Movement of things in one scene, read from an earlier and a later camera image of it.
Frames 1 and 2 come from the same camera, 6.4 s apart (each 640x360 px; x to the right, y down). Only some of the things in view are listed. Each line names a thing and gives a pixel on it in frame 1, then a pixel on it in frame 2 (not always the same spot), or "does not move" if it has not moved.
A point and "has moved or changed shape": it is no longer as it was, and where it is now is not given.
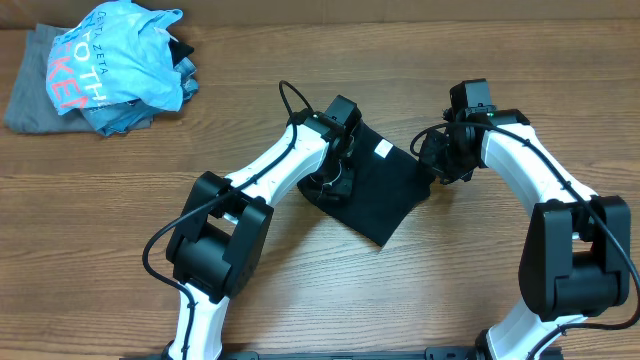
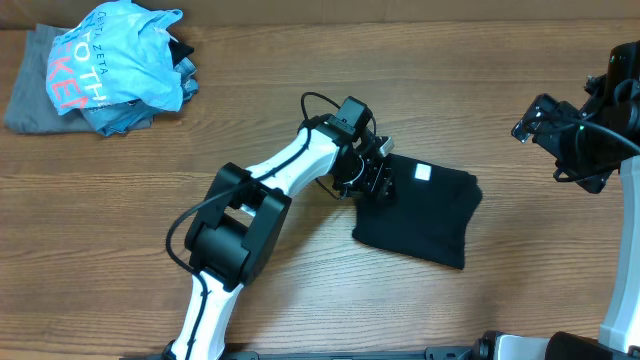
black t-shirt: (390, 187) has moved or changed shape
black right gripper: (435, 157) to (542, 128)
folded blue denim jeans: (124, 117) does not move
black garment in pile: (178, 51) does not move
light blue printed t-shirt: (118, 54) does not move
